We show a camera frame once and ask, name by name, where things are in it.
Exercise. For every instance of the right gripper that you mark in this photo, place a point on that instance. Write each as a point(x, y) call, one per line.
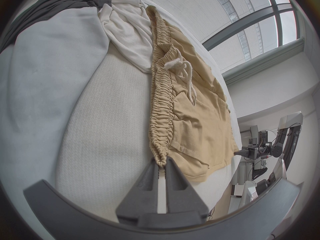
point(252, 152)

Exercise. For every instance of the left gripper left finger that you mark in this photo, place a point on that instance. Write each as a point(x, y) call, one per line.
point(140, 194)

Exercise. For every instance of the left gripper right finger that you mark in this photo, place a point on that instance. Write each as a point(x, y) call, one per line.
point(180, 194)

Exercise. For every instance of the tan shorts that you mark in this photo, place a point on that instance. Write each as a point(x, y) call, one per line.
point(200, 121)

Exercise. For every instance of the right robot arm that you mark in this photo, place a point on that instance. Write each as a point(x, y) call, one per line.
point(287, 139)

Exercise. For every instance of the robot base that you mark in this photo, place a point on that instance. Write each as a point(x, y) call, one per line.
point(250, 181)

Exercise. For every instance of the bed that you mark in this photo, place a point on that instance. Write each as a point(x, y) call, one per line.
point(112, 134)

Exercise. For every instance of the grey-green curtain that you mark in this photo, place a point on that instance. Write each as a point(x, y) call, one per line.
point(262, 61)

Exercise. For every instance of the window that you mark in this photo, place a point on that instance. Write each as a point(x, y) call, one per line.
point(212, 9)

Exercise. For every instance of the pale grey garment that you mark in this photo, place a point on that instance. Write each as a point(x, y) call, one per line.
point(50, 71)

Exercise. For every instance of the white garment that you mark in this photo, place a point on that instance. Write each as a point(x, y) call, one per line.
point(130, 34)

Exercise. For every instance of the dark grey garment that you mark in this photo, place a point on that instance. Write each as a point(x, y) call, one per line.
point(50, 9)

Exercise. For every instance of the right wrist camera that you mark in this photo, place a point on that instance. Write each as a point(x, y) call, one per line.
point(253, 141)

